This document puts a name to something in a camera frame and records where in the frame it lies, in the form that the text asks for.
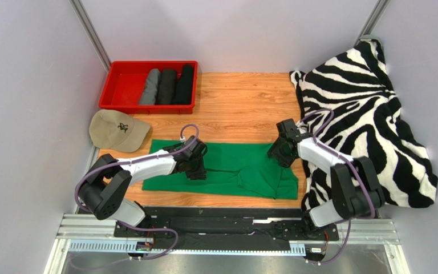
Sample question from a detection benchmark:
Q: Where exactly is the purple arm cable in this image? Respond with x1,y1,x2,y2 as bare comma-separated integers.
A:
298,108,378,265
74,123,201,261

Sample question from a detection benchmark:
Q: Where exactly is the left aluminium frame post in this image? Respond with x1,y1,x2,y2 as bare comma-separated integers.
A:
69,0,111,71

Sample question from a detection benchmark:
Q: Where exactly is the red plastic bin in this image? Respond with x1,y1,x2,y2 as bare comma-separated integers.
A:
98,61,198,115

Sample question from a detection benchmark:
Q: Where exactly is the dark grey rolled t-shirt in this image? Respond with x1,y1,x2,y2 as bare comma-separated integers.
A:
156,68,177,105

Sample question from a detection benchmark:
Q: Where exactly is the right aluminium frame post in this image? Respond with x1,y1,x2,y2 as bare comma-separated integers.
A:
355,0,391,44

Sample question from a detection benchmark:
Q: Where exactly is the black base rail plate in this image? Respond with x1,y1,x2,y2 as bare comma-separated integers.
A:
114,207,339,251

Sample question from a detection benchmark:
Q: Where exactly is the black rolled t-shirt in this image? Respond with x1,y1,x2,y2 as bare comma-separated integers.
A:
172,64,194,105

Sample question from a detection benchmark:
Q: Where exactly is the aluminium frame post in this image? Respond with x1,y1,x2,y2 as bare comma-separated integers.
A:
69,0,111,71
355,0,391,44

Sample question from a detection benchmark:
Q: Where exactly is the green t-shirt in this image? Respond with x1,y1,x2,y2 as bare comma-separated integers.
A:
142,143,298,200

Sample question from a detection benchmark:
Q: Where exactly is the beige baseball cap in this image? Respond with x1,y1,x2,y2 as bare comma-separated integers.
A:
88,109,151,153

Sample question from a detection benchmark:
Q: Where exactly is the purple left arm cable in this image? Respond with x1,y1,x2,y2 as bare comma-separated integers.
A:
74,123,201,261

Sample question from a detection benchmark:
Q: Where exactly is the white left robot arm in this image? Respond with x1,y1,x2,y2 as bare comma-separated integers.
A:
75,136,208,227

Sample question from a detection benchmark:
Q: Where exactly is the zebra print blanket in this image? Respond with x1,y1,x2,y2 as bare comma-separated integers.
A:
289,38,438,208

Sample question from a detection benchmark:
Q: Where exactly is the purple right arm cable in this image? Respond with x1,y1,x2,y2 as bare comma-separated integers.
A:
298,108,378,265

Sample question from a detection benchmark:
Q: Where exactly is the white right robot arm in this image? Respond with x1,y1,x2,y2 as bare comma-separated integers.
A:
267,119,385,228

